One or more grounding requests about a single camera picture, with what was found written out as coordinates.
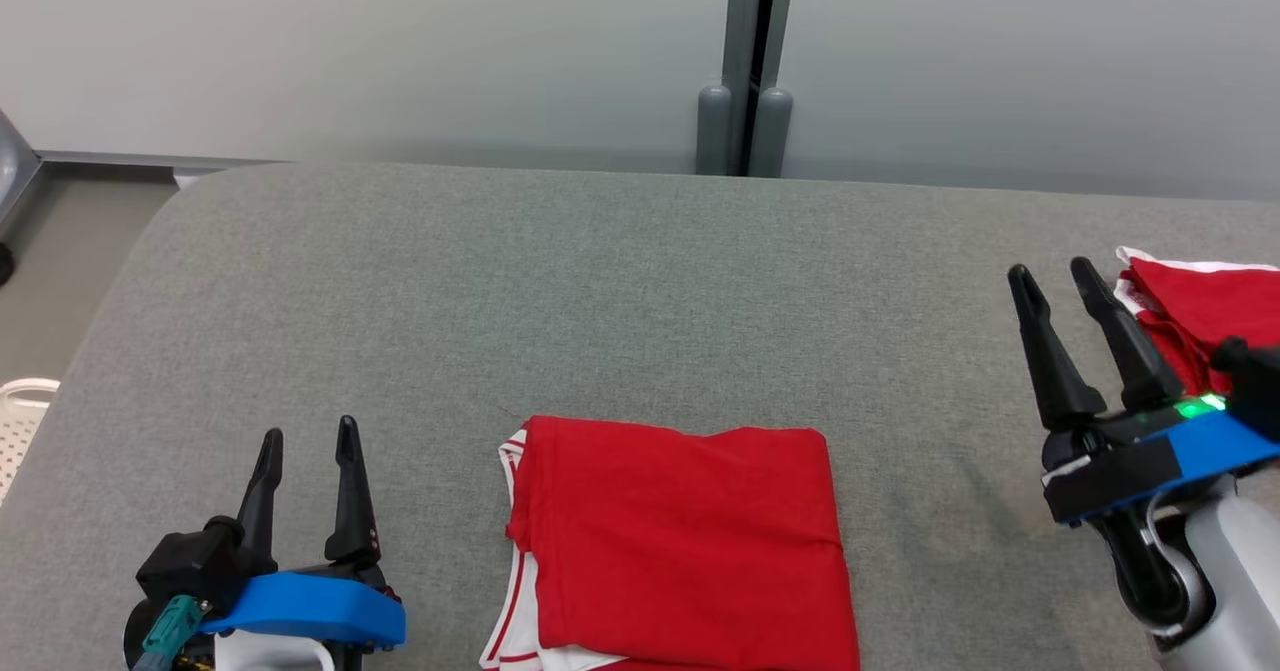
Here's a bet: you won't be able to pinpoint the grey partition end frame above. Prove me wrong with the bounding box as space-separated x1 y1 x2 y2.
0 109 43 228

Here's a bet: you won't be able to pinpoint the red basketball jersey white sleeves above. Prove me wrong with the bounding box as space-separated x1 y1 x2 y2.
480 416 861 671

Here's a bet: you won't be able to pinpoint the grey partition base rail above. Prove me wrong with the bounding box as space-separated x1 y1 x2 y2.
38 149 293 174

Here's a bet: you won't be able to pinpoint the white perforated laundry basket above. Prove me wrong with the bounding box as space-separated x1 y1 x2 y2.
0 379 61 504

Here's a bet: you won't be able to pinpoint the red shorts white trim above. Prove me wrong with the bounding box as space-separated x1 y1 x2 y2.
1115 247 1280 397

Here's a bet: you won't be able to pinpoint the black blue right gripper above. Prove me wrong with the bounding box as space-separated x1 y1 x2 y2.
1008 257 1280 527

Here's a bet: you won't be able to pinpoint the teal plug left camera cable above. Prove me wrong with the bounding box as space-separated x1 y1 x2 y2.
133 594 208 671

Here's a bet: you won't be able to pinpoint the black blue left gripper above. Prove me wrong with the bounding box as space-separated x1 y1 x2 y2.
122 416 406 671

